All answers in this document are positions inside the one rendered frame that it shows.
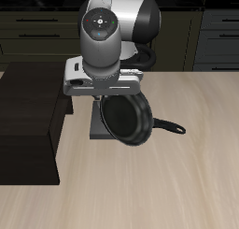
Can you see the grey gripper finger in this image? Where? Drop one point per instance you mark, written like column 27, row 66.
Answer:
column 96, row 97

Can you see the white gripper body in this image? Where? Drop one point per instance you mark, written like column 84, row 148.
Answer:
column 127, row 84

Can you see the black frying pan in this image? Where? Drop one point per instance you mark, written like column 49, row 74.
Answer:
column 127, row 120

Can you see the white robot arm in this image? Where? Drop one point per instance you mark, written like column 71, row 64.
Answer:
column 100, row 52

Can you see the dark grey stove plate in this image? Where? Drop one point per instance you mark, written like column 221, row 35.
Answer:
column 95, row 126

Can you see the dark wooden cabinet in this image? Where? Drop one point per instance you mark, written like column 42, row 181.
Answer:
column 28, row 120

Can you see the dark olive kitchen cupboard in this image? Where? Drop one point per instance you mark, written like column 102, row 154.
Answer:
column 40, row 45

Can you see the dark grey drawer cupboard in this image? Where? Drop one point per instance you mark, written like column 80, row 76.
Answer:
column 217, row 42

